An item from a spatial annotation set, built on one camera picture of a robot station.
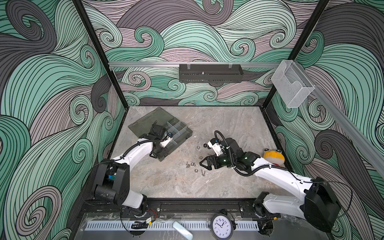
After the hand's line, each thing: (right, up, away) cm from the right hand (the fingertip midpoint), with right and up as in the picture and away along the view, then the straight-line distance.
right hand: (204, 163), depth 77 cm
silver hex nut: (-4, -7, +9) cm, 12 cm away
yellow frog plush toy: (+41, +2, +7) cm, 42 cm away
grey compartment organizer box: (-15, +15, +22) cm, 31 cm away
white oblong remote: (-11, -26, -13) cm, 31 cm away
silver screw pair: (0, -8, +8) cm, 12 cm away
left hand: (-26, +6, +11) cm, 29 cm away
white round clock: (+7, -26, -10) cm, 29 cm away
